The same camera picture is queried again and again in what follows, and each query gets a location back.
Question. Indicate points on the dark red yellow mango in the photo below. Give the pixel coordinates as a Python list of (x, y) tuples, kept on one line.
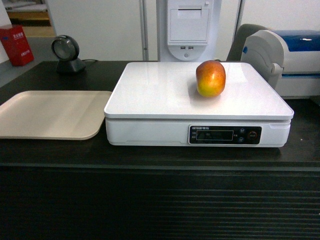
[(210, 78)]

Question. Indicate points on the white checkout scale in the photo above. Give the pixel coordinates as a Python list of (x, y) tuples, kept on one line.
[(157, 104)]

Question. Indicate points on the beige plastic tray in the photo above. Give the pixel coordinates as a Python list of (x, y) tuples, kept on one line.
[(53, 114)]

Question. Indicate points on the grey round barcode scanner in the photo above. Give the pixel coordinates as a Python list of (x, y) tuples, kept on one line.
[(67, 50)]

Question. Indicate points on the white blue label printer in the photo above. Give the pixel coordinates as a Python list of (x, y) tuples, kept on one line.
[(289, 60)]

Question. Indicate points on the red fire extinguisher box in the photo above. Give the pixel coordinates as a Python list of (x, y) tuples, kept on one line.
[(16, 45)]

